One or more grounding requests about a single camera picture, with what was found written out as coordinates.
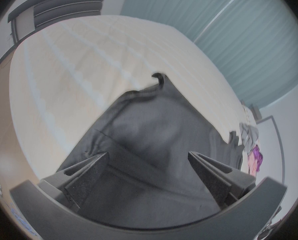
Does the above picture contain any bed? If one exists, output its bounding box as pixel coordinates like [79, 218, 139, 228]
[9, 14, 287, 184]

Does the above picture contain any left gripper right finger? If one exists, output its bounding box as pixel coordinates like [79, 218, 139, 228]
[188, 151, 257, 211]

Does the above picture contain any pink garment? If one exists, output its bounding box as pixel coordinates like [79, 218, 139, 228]
[248, 154, 258, 176]

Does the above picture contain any grey bedside table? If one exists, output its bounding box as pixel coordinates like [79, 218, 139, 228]
[240, 99, 262, 121]

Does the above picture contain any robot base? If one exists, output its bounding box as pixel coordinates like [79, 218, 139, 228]
[10, 201, 38, 237]

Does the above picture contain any grey garment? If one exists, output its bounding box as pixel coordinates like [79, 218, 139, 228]
[239, 123, 260, 152]

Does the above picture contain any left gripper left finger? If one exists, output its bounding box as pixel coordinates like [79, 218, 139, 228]
[39, 151, 110, 210]

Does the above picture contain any black chest of drawers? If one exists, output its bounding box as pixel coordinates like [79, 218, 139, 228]
[33, 0, 105, 31]

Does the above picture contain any purple garment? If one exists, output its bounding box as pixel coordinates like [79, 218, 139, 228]
[249, 145, 263, 172]

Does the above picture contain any blue-green curtain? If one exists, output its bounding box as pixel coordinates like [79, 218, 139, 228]
[120, 0, 249, 43]
[194, 0, 298, 109]

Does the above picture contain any black T-shirt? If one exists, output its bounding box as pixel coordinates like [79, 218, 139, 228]
[56, 72, 246, 231]

